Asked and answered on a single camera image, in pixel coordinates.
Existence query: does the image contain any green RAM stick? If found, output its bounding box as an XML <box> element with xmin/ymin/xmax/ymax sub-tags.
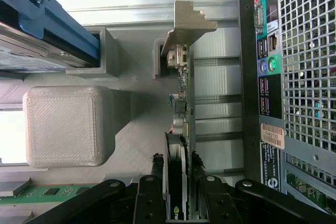
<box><xmin>0</xmin><ymin>185</ymin><xmax>98</xmax><ymax>205</ymax></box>

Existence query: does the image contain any grey parts rack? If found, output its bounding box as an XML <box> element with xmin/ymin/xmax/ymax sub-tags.
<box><xmin>0</xmin><ymin>26</ymin><xmax>186</xmax><ymax>224</ymax></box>

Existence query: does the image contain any hard disk in blue caddy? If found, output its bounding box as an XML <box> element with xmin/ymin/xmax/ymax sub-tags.
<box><xmin>0</xmin><ymin>0</ymin><xmax>102</xmax><ymax>73</ymax></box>

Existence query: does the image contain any green motherboard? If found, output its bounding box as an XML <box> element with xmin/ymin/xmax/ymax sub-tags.
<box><xmin>286</xmin><ymin>170</ymin><xmax>336</xmax><ymax>215</ymax></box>

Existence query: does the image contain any open grey PC case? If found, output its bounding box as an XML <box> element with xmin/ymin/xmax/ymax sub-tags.
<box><xmin>236</xmin><ymin>0</ymin><xmax>336</xmax><ymax>218</ymax></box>

